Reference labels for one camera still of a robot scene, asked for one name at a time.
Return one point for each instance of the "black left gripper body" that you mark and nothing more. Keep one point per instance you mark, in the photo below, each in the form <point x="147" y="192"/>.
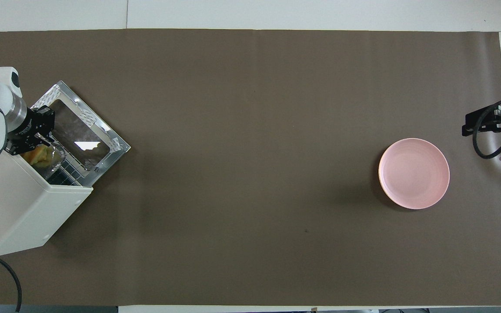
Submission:
<point x="31" y="128"/>

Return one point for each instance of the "yellow sliced bread loaf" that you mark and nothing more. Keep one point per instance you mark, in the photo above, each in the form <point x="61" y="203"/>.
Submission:
<point x="41" y="157"/>

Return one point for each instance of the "aluminium foil tray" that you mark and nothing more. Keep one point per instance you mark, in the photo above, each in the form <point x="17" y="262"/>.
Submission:
<point x="59" y="152"/>

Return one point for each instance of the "glass oven door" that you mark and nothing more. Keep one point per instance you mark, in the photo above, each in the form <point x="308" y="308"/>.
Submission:
<point x="76" y="126"/>

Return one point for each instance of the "cream toaster oven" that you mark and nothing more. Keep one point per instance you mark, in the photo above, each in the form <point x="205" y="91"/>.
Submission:
<point x="24" y="208"/>

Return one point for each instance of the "pink round plate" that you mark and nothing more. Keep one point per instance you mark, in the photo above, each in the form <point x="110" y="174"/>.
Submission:
<point x="414" y="174"/>

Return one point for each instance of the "brown table mat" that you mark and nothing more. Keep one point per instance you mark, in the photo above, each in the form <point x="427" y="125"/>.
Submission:
<point x="250" y="174"/>

